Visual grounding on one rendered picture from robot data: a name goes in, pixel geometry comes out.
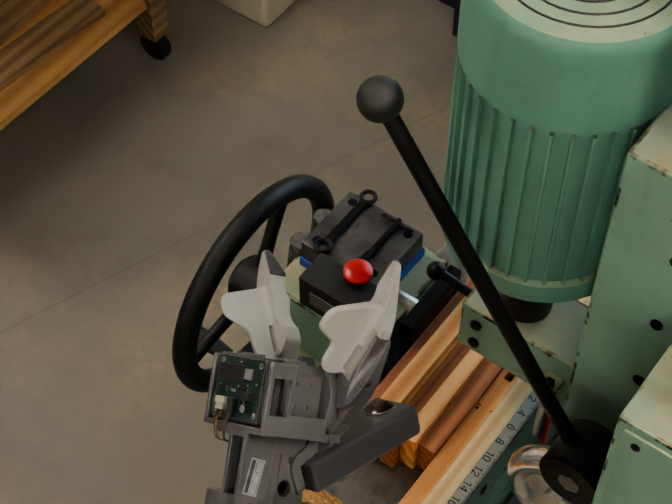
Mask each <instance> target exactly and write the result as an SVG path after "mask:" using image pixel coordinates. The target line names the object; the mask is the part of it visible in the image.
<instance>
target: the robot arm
mask: <svg viewBox="0 0 672 504"><path fill-rule="evenodd" d="M400 274H401V264H400V263H399V262H398V261H397V260H394V259H392V260H391V262H390V263H389V265H388V266H387V268H386V269H385V271H384V273H383V274H382V276H381V277H380V279H379V280H378V282H377V284H378V285H377V288H376V291H375V294H374V296H373V298H372V299H371V301H369V302H361V303H354V304H347V305H339V306H336V307H333V308H332V309H330V310H329V311H327V312H326V313H325V315H324V316H323V317H322V319H321V321H320V324H319V329H320V331H321V332H322V333H324V334H325V335H326V336H327V337H328V338H329V339H330V345H329V347H328V349H327V350H326V352H325V354H324V356H323V358H322V361H321V364H320V365H319V366H318V367H316V364H315V360H314V358H312V357H306V356H299V357H298V358H297V360H294V359H295V357H296V354H297V352H298V350H299V347H300V345H301V337H300V333H299V329H298V327H296V326H295V324H294V323H293V321H292V319H291V315H290V298H289V297H288V295H287V293H286V289H285V277H286V273H285V272H284V270H283V269H282V267H281V266H280V264H279V263H278V261H277V260H276V259H275V257H274V256H273V254H272V253H271V251H269V250H264V251H263V252H262V254H261V259H260V264H259V269H258V276H257V288H255V289H249V290H243V291H236V292H230V293H226V294H224V295H223V296H222V298H221V301H220V305H221V309H222V312H223V314H224V315H225V316H226V317H227V318H228V319H230V320H231V321H233V322H234V323H236V324H238V325H239V326H241V327H242V328H244V329H245V330H246V332H247V333H248V335H249V337H250V341H251V345H252V348H253V351H254V353H249V352H242V351H236V353H234V352H227V351H223V353H217V352H215V353H214V359H213V365H212V371H211V377H210V384H209V390H208V396H207V402H206V408H205V415H204V421H203V422H206V423H210V424H214V434H215V437H216V438H217V439H219V440H221V441H226V442H228V448H227V454H226V460H225V466H224V473H223V479H222V485H221V489H217V488H207V490H206V497H205V503H204V504H311V503H307V502H303V501H302V495H303V491H304V490H305V489H307V490H310V491H313V492H320V491H322V490H324V489H325V488H327V487H329V486H330V485H332V484H334V483H336V482H337V481H339V480H341V479H342V478H344V477H346V476H347V475H349V474H351V473H353V472H354V471H356V470H358V469H359V468H361V467H363V466H365V465H366V464H368V463H370V462H371V461H373V460H375V459H377V458H378V457H380V456H382V455H383V454H385V453H387V452H389V451H390V450H392V449H394V448H395V447H397V446H399V445H401V444H402V443H404V442H406V441H407V440H409V439H411V438H413V437H414V436H416V435H418V434H419V432H420V424H419V419H418V413H417V409H416V407H415V406H413V405H409V404H404V403H399V402H395V401H390V400H386V399H381V398H375V399H373V400H371V401H369V400H370V398H371V397H372V395H373V394H374V392H375V390H376V388H377V385H378V383H379V381H380V378H381V375H382V371H383V368H384V365H385V362H386V359H387V356H388V353H389V350H390V347H391V341H390V337H391V334H392V331H393V327H394V323H395V317H396V310H397V301H398V293H399V284H400ZM218 368H219V370H218ZM217 374H218V376H217ZM216 380H217V383H216ZM215 386H216V389H215ZM214 392H215V395H214ZM213 398H214V401H213ZM368 401H369V402H368ZM217 431H220V432H222V437H223V439H221V438H219V436H218V434H217ZM225 433H229V434H230V435H229V440H227V439H226V438H225Z"/></svg>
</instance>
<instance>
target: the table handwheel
mask: <svg viewBox="0 0 672 504"><path fill-rule="evenodd" d="M301 198H306V199H308V200H309V202H310V204H311V207H312V217H313V213H314V212H315V211H316V210H317V209H322V208H323V209H329V210H330V211H332V210H333V208H334V207H335V205H334V200H333V196H332V194H331V191H330V189H329V188H328V186H327V185H326V184H325V183H324V182H323V181H322V180H321V179H319V178H317V177H315V176H312V175H308V174H297V175H292V176H289V177H286V178H283V179H281V180H279V181H277V182H275V183H273V184H272V185H270V186H269V187H267V188H266V189H264V190H263V191H261V192H260V193H259V194H258V195H256V196H255V197H254V198H253V199H252V200H251V201H250V202H248V203H247V204H246V205H245V206H244V207H243V208H242V209H241V210H240V211H239V212H238V214H237V215H236V216H235V217H234V218H233V219H232V220H231V221H230V223H229V224H228V225H227V226H226V227H225V229H224V230H223V231H222V233H221V234H220V235H219V237H218V238H217V239H216V241H215V242H214V244H213V245H212V247H211V248H210V250H209V251H208V253H207V254H206V256H205V258H204V259H203V261H202V263H201V264H200V266H199V268H198V270H197V272H196V274H195V276H194V278H193V280H192V282H191V284H190V286H189V288H188V290H187V293H186V295H185V297H184V300H183V302H182V305H181V308H180V311H179V314H178V318H177V321H176V325H175V330H174V336H173V343H172V360H173V365H174V369H175V372H176V375H177V377H178V378H179V380H180V381H181V382H182V384H183V385H185V386H186V387H187V388H189V389H191V390H193V391H196V392H202V393H205V392H208V390H209V384H210V377H211V371H212V368H209V369H202V368H201V367H200V366H199V364H198V363H199V362H200V361H201V360H202V358H203V357H204V356H205V355H206V354H207V352H208V351H209V350H210V349H211V348H212V346H213V345H214V344H215V343H216V342H217V340H218V339H219V338H220V337H221V336H222V334H223V333H224V332H225V331H226V330H227V329H228V328H229V327H230V326H231V325H232V324H233V323H234V322H233V321H231V320H230V319H228V318H227V317H226V316H225V315H224V314H223V313H222V315H221V316H220V317H219V318H218V319H217V321H216V322H215V323H214V324H213V326H212V327H211V328H210V329H209V330H208V331H207V332H206V333H205V334H204V335H203V337H202V338H201V339H200V340H199V341H198V338H199V333H200V329H201V326H202V323H203V319H204V317H205V314H206V311H207V309H208V306H209V304H210V301H211V299H212V297H213V295H214V293H215V291H216V289H217V287H218V285H219V283H220V281H221V279H222V278H223V276H224V274H225V273H226V271H227V269H228V268H229V266H230V265H231V263H232V261H233V260H234V258H235V257H236V256H237V254H238V253H239V251H240V250H241V249H242V247H243V246H244V245H245V243H246V242H247V241H248V240H249V238H250V237H251V236H252V235H253V234H254V233H255V232H256V230H257V229H258V228H259V227H260V226H261V225H262V224H263V223H264V222H265V221H266V220H267V219H268V221H267V225H266V229H265V232H264V236H263V239H262V242H261V245H260V248H259V252H258V255H252V256H249V257H246V258H244V259H243V260H241V261H240V262H239V263H238V265H237V266H236V267H235V269H234V270H233V272H232V273H231V276H230V278H229V281H228V286H227V287H228V293H230V292H236V291H243V290H249V289H255V288H257V276H258V269H259V264H260V259H261V254H262V252H263V251H264V250H269V251H271V253H272V254H273V252H274V248H275V244H276V240H277V236H278V233H279V229H280V226H281V223H282V220H283V216H284V213H285V210H286V207H287V204H288V203H290V202H292V201H294V200H297V199H301Z"/></svg>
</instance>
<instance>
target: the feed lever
mask: <svg viewBox="0 0 672 504"><path fill-rule="evenodd" d="M356 103H357V107H358V109H359V111H360V113H361V114H362V115H363V117H365V118H366V119H367V120H369V121H371V122H374V123H383V125H384V127H385V128H386V130H387V132H388V134H389V135H390V137H391V139H392V141H393V143H394V144H395V146H396V148H397V150H398V151H399V153H400V155H401V157H402V158H403V160H404V162H405V164H406V166H407V167H408V169H409V171H410V173H411V174H412V176H413V178H414V180H415V182H416V183H417V185H418V187H419V189H420V190H421V192H422V194H423V196H424V198H425V199H426V201H427V203H428V205H429V206H430V208H431V210H432V212H433V213H434V215H435V217H436V219H437V221H438V222H439V224H440V226H441V228H442V229H443V231H444V233H445V235H446V237H447V238H448V240H449V242H450V244H451V245H452V247H453V249H454V251H455V252H456V254H457V256H458V258H459V260H460V261H461V263H462V265H463V267H464V268H465V270H466V272H467V274H468V276H469V277H470V279H471V281H472V283H473V284H474V286H475V288H476V290H477V292H478V293H479V295H480V297H481V299H482V300H483V302H484V304H485V306H486V307H487V309H488V311H489V313H490V315H491V316H492V318H493V320H494V322H495V323H496V325H497V327H498V329H499V331H500V332H501V334H502V336H503V338H504V339H505V341H506V343H507V345H508V346H509V348H510V350H511V352H512V354H513V355H514V357H515V359H516V361H517V362H518V364H519V366H520V368H521V370H522V371H523V373H524V375H525V377H526V378H527V380H528V382H529V384H530V386H531V387H532V389H533V391H534V393H535V394H536V396H537V398H538V400H539V401H540V403H541V405H542V407H543V409H544V410H545V412H546V414H547V416H548V417H549V419H550V421H551V423H552V425H553V426H554V428H555V430H556V432H557V433H558V437H557V438H556V439H555V441H554V442H553V443H552V445H551V446H550V448H549V449H548V450H547V452H546V453H545V454H544V456H543V457H542V458H541V460H540V462H539V468H540V471H541V475H542V477H543V479H544V480H545V482H546V483H547V484H548V485H549V487H550V488H551V489H552V490H553V491H554V492H556V493H557V494H558V495H559V496H561V497H562V498H564V499H565V500H567V501H569V502H571V503H573V504H592V501H593V498H594V494H595V491H596V488H597V485H598V482H599V479H600V475H601V472H602V469H603V466H604V463H605V459H606V456H607V453H608V450H609V447H610V444H611V440H612V437H613V434H614V433H612V432H611V431H610V430H609V429H607V428H606V427H604V426H603V425H601V424H599V423H597V422H594V421H592V420H588V419H572V420H569V418H568V417H567V415H566V413H565V411H564V409H563V408H562V406H561V404H560V402H559V400H558V399H557V397H556V395H555V393H554V391H553V390H552V388H551V386H550V384H549V382H548V381H547V379H546V377H545V375H544V373H543V372H542V370H541V368H540V366H539V364H538V363H537V361H536V359H535V357H534V355H533V354H532V352H531V350H530V348H529V346H528V345H527V343H526V341H525V339H524V337H523V336H522V334H521V332H520V330H519V328H518V327H517V325H516V323H515V321H514V319H513V318H512V316H511V314H510V312H509V310H508V309H507V307H506V305H505V303H504V301H503V300H502V298H501V296H500V294H499V292H498V291H497V289H496V287H495V285H494V283H493V282H492V280H491V278H490V276H489V274H488V273H487V271H486V269H485V267H484V265H483V264H482V262H481V260H480V258H479V256H478V255H477V253H476V251H475V249H474V247H473V246H472V244H471V242H470V240H469V238H468V237H467V235H466V233H465V231H464V229H463V228H462V226H461V224H460V222H459V220H458V219H457V217H456V215H455V213H454V211H453V210H452V208H451V206H450V204H449V202H448V201H447V199H446V197H445V195H444V193H443V191H442V190H441V188H440V186H439V184H438V182H437V181H436V179H435V177H434V175H433V173H432V172H431V170H430V168H429V166H428V164H427V163H426V161H425V159H424V157H423V155H422V154H421V152H420V150H419V148H418V146H417V145H416V143H415V141H414V139H413V137H412V136H411V134H410V132H409V130H408V128H407V127H406V125H405V123H404V121H403V119H402V118H401V116H400V114H399V113H400V112H401V110H402V107H403V104H404V94H403V90H402V88H401V86H400V85H399V83H398V82H397V81H396V80H394V79H393V78H391V77H389V76H386V75H374V76H371V77H369V78H368V79H366V80H365V81H364V82H363V83H362V84H361V85H360V87H359V88H358V91H357V95H356Z"/></svg>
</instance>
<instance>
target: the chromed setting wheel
mask: <svg viewBox="0 0 672 504"><path fill-rule="evenodd" d="M550 446H551V445H547V444H530V445H525V446H523V447H521V448H519V449H518V450H517V451H515V452H514V453H513V454H512V456H511V458H510V460H509V462H508V465H507V475H508V481H509V485H510V487H511V490H512V492H513V493H514V495H515V497H516V498H517V500H518V501H519V502H520V504H573V503H571V502H569V501H567V500H565V499H564V498H562V497H561V496H559V495H558V494H557V493H556V492H554V491H553V490H552V489H551V488H550V487H549V485H548V484H547V483H546V482H545V480H544V479H543V477H542V475H541V471H540V468H539V462H540V460H541V458H542V457H543V456H544V454H545V453H546V452H547V450H548V449H549V448H550Z"/></svg>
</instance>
